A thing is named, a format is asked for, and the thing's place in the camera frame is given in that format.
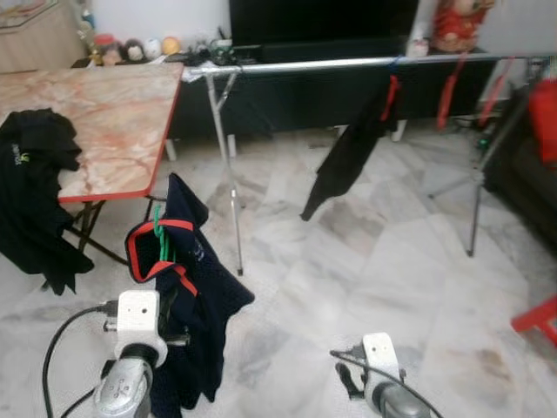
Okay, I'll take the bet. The red figurine statue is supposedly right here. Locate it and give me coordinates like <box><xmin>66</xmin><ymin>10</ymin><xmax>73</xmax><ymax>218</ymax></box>
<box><xmin>431</xmin><ymin>0</ymin><xmax>497</xmax><ymax>53</ymax></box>

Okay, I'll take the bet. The silver metal clothes rack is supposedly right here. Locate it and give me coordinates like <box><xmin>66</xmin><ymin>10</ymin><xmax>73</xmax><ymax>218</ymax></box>
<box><xmin>187</xmin><ymin>54</ymin><xmax>555</xmax><ymax>278</ymax></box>

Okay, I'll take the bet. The green plastic hanger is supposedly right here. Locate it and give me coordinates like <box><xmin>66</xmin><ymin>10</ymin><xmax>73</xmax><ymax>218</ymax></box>
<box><xmin>151</xmin><ymin>202</ymin><xmax>175</xmax><ymax>262</ymax></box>

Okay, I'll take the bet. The navy polo shirt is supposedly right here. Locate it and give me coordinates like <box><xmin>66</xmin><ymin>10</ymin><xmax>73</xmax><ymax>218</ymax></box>
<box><xmin>124</xmin><ymin>172</ymin><xmax>256</xmax><ymax>418</ymax></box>

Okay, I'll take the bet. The black TV cabinet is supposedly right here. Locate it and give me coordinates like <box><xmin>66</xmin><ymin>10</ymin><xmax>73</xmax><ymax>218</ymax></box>
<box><xmin>74</xmin><ymin>48</ymin><xmax>557</xmax><ymax>140</ymax></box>

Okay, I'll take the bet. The black shirt red collar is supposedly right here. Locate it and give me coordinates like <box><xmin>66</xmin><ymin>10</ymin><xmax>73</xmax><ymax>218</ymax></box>
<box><xmin>300</xmin><ymin>74</ymin><xmax>403</xmax><ymax>221</ymax></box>

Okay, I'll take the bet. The black shirt small green logo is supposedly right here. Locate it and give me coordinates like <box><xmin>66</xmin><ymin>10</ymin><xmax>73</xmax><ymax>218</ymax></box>
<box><xmin>0</xmin><ymin>109</ymin><xmax>95</xmax><ymax>295</ymax></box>

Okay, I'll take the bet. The black television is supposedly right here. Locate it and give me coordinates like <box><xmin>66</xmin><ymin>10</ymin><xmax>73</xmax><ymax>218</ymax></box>
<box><xmin>228</xmin><ymin>0</ymin><xmax>420</xmax><ymax>49</ymax></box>

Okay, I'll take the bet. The wooden cabinet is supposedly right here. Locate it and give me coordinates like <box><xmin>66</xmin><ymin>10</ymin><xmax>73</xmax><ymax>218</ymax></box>
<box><xmin>0</xmin><ymin>0</ymin><xmax>88</xmax><ymax>75</ymax></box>

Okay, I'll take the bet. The black round plush toy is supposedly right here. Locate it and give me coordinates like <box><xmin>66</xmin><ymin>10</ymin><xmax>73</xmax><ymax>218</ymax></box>
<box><xmin>122</xmin><ymin>38</ymin><xmax>144</xmax><ymax>64</ymax></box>

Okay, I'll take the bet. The red cushion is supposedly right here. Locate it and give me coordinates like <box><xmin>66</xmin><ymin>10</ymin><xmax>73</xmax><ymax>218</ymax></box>
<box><xmin>528</xmin><ymin>78</ymin><xmax>557</xmax><ymax>166</ymax></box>

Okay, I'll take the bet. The white tissue box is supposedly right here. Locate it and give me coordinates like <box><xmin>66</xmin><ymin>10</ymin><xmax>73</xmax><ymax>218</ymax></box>
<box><xmin>407</xmin><ymin>35</ymin><xmax>431</xmax><ymax>58</ymax></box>

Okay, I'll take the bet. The red plastic stool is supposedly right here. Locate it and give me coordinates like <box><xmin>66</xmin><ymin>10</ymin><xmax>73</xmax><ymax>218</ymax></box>
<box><xmin>511</xmin><ymin>296</ymin><xmax>557</xmax><ymax>345</ymax></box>

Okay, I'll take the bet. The green circuit board device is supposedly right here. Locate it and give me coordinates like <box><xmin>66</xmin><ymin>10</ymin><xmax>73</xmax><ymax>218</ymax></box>
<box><xmin>207</xmin><ymin>37</ymin><xmax>262</xmax><ymax>66</ymax></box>

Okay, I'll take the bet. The dark grey sofa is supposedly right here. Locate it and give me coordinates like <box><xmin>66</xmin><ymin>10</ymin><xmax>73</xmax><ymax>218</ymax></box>
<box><xmin>483</xmin><ymin>83</ymin><xmax>557</xmax><ymax>219</ymax></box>

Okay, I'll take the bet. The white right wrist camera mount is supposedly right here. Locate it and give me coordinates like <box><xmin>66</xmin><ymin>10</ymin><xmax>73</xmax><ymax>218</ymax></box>
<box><xmin>361</xmin><ymin>333</ymin><xmax>401</xmax><ymax>384</ymax></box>

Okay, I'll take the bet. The red-lid jar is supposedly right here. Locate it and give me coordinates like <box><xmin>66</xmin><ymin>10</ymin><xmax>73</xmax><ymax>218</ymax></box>
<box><xmin>96</xmin><ymin>33</ymin><xmax>121</xmax><ymax>67</ymax></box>

